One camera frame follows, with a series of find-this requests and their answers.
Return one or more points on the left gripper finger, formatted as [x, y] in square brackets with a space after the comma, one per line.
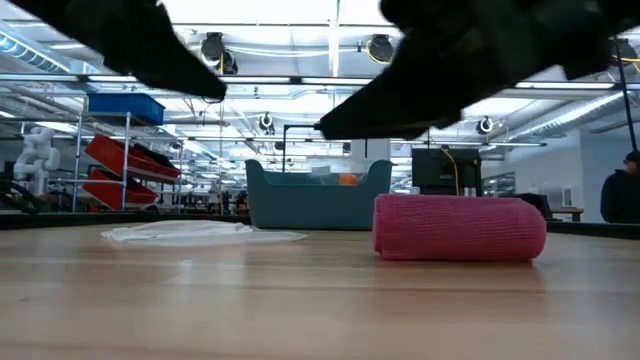
[150, 50]

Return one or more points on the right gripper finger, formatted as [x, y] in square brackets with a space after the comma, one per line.
[430, 90]

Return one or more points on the orange bandage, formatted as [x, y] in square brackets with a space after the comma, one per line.
[348, 180]

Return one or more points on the pink bandage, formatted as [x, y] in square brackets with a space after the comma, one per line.
[460, 227]

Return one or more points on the blue storage bin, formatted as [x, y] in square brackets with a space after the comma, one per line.
[125, 107]

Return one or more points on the metal shelf rack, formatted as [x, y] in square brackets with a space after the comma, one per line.
[125, 130]

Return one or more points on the red storage bin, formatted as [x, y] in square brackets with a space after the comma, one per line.
[110, 192]
[110, 150]

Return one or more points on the thin black slanted rod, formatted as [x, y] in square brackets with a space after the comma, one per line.
[627, 110]

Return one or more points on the white robot figure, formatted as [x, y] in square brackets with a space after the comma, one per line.
[37, 155]

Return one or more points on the teal plastic bin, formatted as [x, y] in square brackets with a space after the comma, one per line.
[310, 207]

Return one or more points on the person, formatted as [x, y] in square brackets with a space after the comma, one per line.
[622, 197]

